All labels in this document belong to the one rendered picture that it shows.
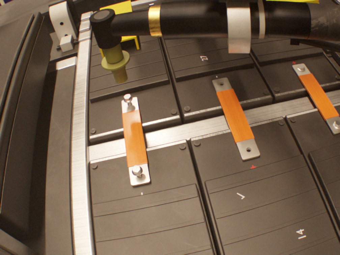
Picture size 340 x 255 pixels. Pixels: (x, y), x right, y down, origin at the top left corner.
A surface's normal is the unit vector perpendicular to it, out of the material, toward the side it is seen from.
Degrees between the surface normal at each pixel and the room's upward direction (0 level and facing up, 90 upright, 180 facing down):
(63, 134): 0
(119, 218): 0
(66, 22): 90
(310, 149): 0
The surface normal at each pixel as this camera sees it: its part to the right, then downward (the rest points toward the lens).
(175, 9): -0.14, -0.20
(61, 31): 0.19, 0.76
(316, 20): -0.13, 0.32
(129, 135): -0.11, -0.62
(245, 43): -0.05, 0.90
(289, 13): -0.14, 0.06
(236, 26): -0.11, 0.55
